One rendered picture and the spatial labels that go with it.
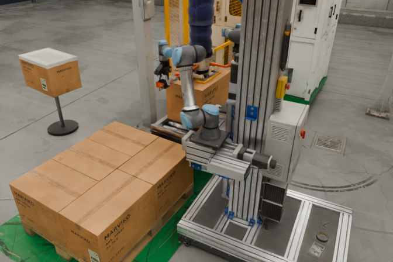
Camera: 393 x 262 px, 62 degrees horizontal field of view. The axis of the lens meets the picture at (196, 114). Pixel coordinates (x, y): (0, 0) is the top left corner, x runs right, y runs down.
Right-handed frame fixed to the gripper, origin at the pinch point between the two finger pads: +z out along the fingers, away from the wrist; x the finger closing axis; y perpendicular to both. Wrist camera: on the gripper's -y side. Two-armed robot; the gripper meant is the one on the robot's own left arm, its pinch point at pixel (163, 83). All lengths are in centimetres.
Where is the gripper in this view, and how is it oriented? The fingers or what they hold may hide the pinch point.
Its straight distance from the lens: 271.9
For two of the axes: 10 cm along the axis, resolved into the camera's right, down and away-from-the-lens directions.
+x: -8.5, -2.5, 4.6
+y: 5.2, -4.0, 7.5
